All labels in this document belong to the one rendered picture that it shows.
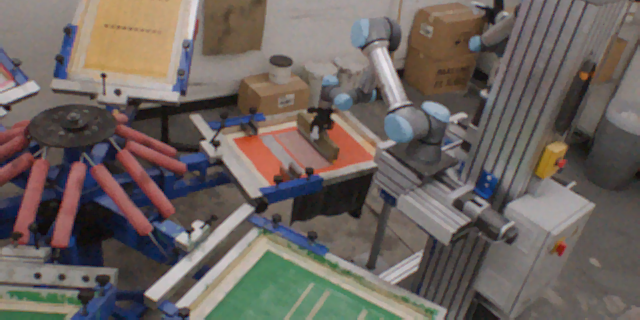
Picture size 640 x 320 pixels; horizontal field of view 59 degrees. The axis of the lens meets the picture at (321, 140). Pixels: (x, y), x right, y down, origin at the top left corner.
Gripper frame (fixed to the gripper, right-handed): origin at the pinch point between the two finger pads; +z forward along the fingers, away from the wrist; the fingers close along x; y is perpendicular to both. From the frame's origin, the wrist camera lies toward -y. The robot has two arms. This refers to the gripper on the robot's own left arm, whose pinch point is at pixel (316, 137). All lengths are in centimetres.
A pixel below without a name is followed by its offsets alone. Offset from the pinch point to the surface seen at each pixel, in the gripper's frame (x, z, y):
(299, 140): -5.4, 4.9, -6.4
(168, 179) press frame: -80, -2, 9
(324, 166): -5.6, 4.2, 17.6
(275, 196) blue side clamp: -41, 1, 31
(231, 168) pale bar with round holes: -54, -4, 14
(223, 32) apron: 38, 33, -191
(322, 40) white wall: 140, 52, -197
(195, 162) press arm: -66, -4, 4
